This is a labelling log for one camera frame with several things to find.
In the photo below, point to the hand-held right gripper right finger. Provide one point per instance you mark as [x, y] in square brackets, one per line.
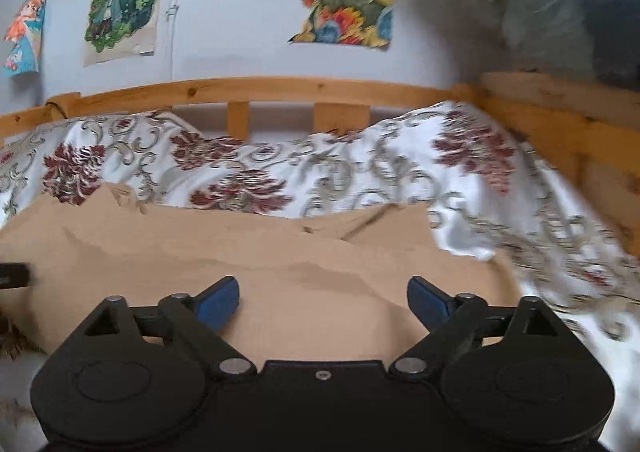
[427, 304]

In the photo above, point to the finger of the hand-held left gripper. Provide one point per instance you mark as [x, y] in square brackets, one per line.
[15, 275]

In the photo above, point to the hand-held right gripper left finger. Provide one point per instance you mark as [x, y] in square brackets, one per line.
[220, 304]

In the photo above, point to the beige hoodie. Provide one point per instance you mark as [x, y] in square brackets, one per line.
[250, 252]

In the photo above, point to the white floral blanket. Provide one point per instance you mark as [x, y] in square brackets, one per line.
[350, 167]

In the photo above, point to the small orange-haired figure poster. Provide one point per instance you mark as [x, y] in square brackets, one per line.
[27, 32]

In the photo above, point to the grey cloth pile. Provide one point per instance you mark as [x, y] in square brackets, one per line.
[545, 17]

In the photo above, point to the wooden bed frame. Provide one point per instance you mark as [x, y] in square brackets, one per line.
[250, 87]

